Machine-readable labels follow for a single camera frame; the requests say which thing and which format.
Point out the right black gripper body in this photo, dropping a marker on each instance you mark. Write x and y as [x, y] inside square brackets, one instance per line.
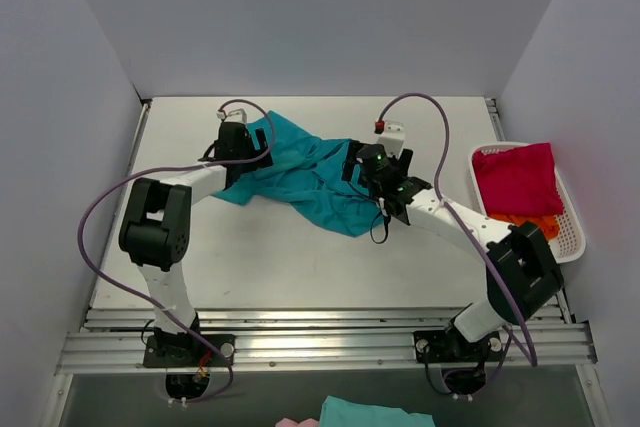
[357, 162]

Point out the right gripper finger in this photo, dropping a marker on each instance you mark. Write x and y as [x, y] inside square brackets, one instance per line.
[404, 160]
[349, 167]

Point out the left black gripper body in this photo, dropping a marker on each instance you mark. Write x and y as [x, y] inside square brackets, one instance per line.
[255, 148]

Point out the teal t-shirt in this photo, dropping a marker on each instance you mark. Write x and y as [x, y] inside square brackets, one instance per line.
[307, 175]

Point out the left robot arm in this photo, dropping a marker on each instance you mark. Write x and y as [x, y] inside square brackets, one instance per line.
[156, 227]

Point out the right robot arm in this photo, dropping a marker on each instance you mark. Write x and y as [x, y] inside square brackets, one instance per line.
[522, 274]

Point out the magenta t-shirt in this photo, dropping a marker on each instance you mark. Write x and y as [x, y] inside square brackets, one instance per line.
[520, 181]

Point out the orange t-shirt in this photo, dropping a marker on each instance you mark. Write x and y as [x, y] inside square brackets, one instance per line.
[547, 224]

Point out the white plastic basket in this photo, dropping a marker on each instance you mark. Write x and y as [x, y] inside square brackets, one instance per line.
[570, 244]

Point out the folded mint t-shirt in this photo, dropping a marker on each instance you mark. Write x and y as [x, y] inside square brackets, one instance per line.
[339, 412]

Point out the folded pink t-shirt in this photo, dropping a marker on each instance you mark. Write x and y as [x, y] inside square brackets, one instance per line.
[287, 422]

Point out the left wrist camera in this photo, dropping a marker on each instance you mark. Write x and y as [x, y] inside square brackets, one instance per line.
[237, 115]

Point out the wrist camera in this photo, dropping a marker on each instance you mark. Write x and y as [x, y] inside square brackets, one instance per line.
[237, 115]
[391, 135]

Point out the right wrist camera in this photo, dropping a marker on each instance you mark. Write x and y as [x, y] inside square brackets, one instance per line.
[391, 135]

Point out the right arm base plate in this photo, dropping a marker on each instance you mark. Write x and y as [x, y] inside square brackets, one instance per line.
[448, 346]

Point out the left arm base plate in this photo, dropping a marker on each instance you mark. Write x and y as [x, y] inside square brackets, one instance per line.
[182, 351]

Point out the aluminium rail frame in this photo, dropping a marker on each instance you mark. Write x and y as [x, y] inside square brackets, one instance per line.
[300, 298]

